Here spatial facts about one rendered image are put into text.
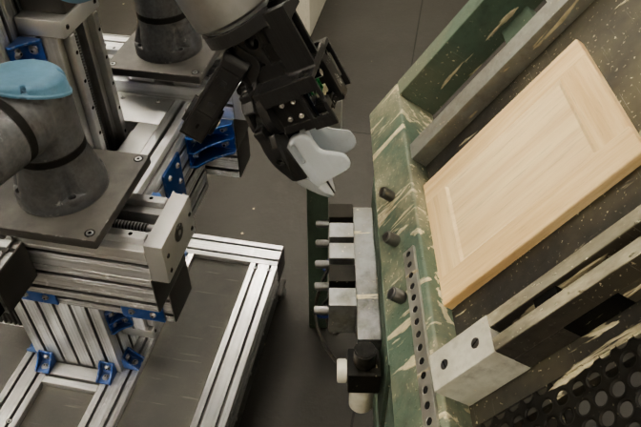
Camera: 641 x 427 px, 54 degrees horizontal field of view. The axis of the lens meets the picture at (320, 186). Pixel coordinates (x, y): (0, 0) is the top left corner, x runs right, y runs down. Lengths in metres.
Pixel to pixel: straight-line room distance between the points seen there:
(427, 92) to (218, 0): 1.08
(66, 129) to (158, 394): 0.98
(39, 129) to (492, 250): 0.72
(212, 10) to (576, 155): 0.66
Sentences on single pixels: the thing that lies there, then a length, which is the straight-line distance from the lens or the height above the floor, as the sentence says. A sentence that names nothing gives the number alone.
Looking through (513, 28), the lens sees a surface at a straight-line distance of 1.48.
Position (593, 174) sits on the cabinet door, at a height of 1.17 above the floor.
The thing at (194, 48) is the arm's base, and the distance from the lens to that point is 1.46.
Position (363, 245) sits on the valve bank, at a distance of 1.39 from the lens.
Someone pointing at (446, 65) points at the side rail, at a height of 0.99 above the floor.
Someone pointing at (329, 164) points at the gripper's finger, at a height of 1.37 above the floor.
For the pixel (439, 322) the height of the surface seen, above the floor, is 0.90.
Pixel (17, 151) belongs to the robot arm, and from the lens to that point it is 0.99.
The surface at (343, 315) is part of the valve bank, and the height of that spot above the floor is 0.74.
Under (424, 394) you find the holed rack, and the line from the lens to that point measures 1.02.
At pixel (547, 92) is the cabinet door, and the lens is 1.16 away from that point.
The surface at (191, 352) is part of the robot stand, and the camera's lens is 1.89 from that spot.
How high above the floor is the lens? 1.75
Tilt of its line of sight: 41 degrees down
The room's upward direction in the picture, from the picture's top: straight up
